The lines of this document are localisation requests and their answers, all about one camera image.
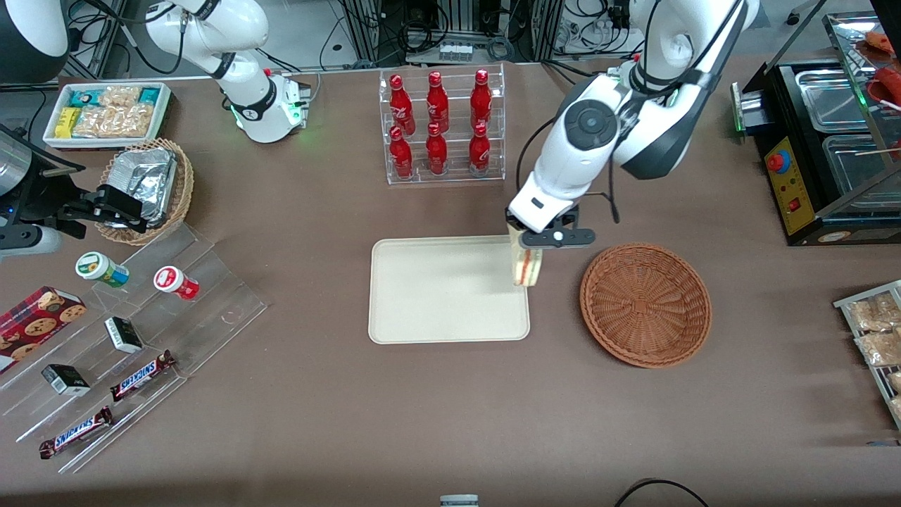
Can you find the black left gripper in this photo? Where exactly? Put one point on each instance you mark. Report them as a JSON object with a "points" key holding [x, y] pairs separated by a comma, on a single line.
{"points": [[569, 213]]}

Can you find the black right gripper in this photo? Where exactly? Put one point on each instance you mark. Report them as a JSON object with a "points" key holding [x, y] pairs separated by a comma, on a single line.
{"points": [[70, 209]]}

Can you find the triangular sandwich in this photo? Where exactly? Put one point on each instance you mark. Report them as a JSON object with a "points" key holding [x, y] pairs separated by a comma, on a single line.
{"points": [[526, 266]]}

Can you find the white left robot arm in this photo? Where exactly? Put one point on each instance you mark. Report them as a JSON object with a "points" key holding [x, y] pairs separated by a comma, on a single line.
{"points": [[577, 162]]}

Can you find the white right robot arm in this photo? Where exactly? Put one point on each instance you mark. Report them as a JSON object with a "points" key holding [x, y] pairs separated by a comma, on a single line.
{"points": [[246, 77]]}

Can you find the light wicker basket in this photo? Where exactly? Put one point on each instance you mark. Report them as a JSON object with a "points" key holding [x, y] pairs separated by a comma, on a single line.
{"points": [[184, 186]]}

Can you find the brown wicker basket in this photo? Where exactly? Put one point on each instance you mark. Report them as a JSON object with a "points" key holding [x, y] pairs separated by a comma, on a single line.
{"points": [[644, 306]]}

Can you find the beige rectangular tray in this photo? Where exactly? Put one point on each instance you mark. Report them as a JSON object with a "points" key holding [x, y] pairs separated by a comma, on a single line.
{"points": [[443, 296]]}

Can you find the silver foil pack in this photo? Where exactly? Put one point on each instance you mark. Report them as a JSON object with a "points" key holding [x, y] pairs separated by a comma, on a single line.
{"points": [[155, 197], [144, 160]]}

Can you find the green lid cup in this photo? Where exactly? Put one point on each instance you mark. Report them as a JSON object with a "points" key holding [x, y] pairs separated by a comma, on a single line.
{"points": [[98, 268]]}

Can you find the white snack bin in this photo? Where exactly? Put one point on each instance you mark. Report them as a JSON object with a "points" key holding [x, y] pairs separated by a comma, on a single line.
{"points": [[53, 137]]}

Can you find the clear rice cracker bag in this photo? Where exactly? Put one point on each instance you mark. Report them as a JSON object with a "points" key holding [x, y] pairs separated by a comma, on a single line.
{"points": [[121, 95], [116, 123]]}

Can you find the yellow snack pack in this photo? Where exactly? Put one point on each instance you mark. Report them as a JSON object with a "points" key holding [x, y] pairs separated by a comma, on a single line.
{"points": [[67, 122]]}

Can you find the red lid cup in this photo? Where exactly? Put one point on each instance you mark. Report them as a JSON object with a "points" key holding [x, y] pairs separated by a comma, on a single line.
{"points": [[174, 282]]}

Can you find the teal snack pack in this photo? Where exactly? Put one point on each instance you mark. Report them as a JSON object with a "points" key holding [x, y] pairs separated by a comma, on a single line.
{"points": [[84, 97], [149, 94]]}

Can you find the red soda bottle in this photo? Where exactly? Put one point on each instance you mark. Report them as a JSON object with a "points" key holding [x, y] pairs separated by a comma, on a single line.
{"points": [[437, 104], [401, 156], [481, 102], [436, 153], [401, 105], [479, 152]]}

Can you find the clear acrylic bottle rack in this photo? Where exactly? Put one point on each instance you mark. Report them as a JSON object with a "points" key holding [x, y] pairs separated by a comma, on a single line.
{"points": [[457, 176]]}

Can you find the small black box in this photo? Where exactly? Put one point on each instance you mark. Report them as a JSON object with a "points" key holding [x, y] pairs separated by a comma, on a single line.
{"points": [[124, 334], [67, 380]]}

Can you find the red cookie box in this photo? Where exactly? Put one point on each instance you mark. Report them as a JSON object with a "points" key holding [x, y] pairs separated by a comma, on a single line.
{"points": [[35, 324]]}

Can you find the clear acrylic stepped display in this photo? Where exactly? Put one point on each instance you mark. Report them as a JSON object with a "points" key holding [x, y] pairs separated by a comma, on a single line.
{"points": [[211, 310]]}

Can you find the Snickers bar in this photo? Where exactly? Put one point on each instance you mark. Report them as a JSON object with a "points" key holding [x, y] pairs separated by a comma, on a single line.
{"points": [[141, 377], [77, 432]]}

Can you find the white power strip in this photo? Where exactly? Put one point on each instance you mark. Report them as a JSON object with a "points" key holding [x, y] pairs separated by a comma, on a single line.
{"points": [[456, 51]]}

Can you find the black food warmer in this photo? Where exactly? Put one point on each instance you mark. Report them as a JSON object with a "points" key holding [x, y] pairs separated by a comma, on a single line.
{"points": [[795, 211]]}

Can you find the small grey object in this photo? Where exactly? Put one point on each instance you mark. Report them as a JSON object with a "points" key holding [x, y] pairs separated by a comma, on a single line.
{"points": [[459, 501]]}

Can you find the steel warmer pan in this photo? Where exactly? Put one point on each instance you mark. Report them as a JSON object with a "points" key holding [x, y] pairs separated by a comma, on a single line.
{"points": [[830, 98], [855, 165]]}

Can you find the clear snack bag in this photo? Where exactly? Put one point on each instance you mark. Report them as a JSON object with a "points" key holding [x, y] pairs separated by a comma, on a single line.
{"points": [[881, 347], [896, 382], [871, 315]]}

